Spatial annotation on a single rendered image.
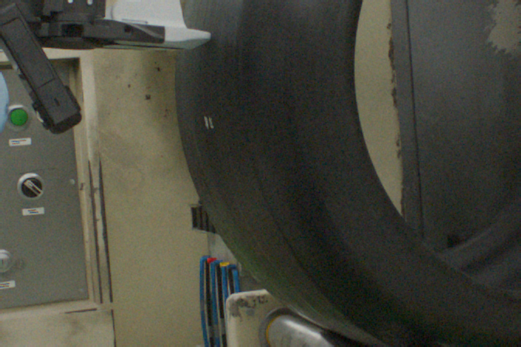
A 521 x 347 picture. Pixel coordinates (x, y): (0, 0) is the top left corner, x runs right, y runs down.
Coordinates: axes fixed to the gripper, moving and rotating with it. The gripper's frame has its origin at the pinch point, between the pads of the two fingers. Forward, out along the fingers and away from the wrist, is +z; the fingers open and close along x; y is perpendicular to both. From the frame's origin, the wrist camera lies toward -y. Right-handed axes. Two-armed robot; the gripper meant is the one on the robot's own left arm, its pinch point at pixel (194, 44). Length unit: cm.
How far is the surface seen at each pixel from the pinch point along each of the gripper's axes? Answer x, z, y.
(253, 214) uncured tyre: -4.3, 4.5, -14.6
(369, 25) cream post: 25.9, 29.1, 6.8
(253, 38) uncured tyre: -8.2, 2.5, -0.1
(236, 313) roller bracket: 23.5, 12.7, -27.3
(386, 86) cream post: 25.9, 31.7, -0.4
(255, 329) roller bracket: 23.4, 15.1, -29.2
